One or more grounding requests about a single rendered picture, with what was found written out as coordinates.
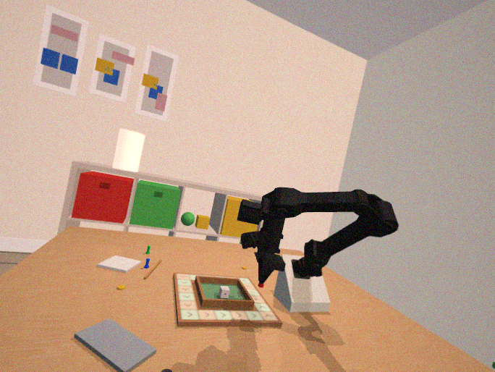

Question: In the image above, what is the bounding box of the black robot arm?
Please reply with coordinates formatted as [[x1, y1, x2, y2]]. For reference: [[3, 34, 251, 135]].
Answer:
[[237, 187, 399, 279]]

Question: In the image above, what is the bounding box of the white flat square tile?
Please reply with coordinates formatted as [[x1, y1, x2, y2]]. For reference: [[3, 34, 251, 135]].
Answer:
[[97, 255, 142, 273]]

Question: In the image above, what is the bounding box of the thin brown stick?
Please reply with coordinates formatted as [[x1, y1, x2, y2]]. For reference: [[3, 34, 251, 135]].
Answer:
[[144, 260, 161, 279]]

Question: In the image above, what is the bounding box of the white die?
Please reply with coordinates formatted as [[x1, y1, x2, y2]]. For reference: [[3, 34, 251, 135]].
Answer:
[[219, 287, 230, 298]]

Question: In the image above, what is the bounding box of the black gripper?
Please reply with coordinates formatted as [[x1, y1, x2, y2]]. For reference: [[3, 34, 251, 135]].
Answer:
[[254, 226, 286, 284]]

